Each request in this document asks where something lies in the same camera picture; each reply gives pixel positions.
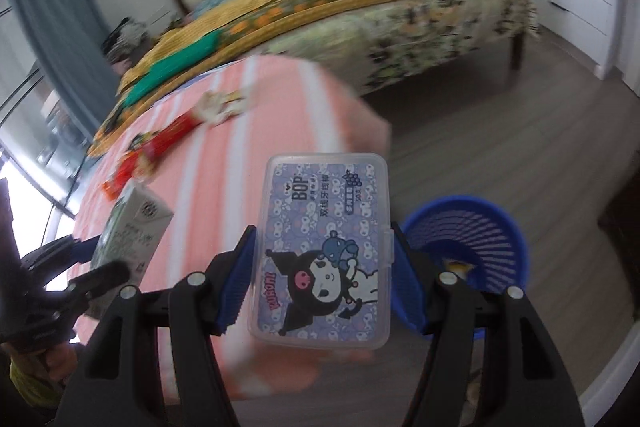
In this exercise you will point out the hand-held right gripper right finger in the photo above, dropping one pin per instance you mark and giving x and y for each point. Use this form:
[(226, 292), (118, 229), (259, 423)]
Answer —
[(407, 287)]

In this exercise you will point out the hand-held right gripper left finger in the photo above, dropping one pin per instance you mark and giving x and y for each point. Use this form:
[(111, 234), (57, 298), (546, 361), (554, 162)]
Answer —
[(235, 287)]

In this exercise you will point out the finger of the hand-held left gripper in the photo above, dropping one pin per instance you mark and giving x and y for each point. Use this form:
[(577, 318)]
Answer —
[(100, 279), (75, 249)]

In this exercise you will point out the white green drink carton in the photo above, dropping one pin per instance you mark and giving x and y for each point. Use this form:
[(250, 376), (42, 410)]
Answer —
[(132, 232)]

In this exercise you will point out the blue plastic mesh basket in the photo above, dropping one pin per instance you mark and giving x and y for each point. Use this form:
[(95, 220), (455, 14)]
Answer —
[(465, 232)]

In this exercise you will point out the clear plastic cartoon box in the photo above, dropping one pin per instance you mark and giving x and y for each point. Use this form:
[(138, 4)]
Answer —
[(320, 252)]

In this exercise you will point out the red wrapper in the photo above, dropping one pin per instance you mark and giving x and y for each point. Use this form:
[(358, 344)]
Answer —
[(175, 134)]

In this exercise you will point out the person's left forearm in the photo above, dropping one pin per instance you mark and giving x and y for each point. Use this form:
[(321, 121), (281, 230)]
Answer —
[(30, 387)]

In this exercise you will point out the person's left hand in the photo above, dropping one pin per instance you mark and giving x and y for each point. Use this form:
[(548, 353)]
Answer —
[(60, 364)]

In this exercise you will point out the orange wrapper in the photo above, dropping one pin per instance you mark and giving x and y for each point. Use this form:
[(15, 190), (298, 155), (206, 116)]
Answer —
[(114, 188)]

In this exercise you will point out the red yellow snack packet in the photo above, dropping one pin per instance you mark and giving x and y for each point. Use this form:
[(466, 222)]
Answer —
[(140, 157)]

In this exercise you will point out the black framed glass partition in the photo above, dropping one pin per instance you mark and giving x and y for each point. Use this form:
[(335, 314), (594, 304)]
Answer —
[(35, 132)]

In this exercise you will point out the pink striped tablecloth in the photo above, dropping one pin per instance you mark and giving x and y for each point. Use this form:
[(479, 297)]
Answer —
[(250, 117)]

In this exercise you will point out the green towel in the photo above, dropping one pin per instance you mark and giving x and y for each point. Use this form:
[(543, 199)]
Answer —
[(170, 67)]

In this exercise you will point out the pile of clothes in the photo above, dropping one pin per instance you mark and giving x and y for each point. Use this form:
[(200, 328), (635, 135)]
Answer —
[(125, 39)]

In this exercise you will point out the grey blue curtain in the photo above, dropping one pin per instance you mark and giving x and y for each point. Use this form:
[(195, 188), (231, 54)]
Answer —
[(55, 32)]

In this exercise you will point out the dark brown cabinet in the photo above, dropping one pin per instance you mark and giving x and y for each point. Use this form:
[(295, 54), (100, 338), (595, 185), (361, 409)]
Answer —
[(620, 212)]

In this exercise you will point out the leaf print bedsheet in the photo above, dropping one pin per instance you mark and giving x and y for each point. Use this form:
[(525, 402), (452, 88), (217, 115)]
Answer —
[(425, 32)]

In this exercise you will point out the wooden bed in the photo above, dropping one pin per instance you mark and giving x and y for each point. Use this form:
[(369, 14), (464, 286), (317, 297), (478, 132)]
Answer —
[(350, 7)]

